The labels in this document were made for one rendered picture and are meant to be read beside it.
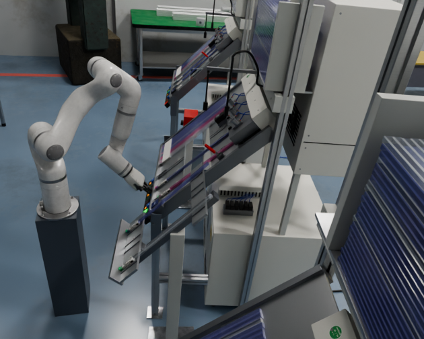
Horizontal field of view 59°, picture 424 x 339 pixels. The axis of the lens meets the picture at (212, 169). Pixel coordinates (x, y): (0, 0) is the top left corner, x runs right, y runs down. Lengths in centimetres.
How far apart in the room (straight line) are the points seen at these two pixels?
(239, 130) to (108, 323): 133
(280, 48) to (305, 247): 106
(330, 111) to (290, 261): 87
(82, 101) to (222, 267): 110
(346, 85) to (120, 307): 171
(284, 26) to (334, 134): 52
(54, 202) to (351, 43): 143
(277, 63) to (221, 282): 124
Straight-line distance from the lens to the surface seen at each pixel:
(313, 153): 171
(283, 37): 147
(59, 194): 186
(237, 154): 165
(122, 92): 179
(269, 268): 213
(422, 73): 605
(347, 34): 154
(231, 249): 200
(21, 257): 279
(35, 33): 653
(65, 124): 170
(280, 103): 152
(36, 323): 242
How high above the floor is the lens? 190
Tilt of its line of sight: 33 degrees down
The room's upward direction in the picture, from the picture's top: 6 degrees clockwise
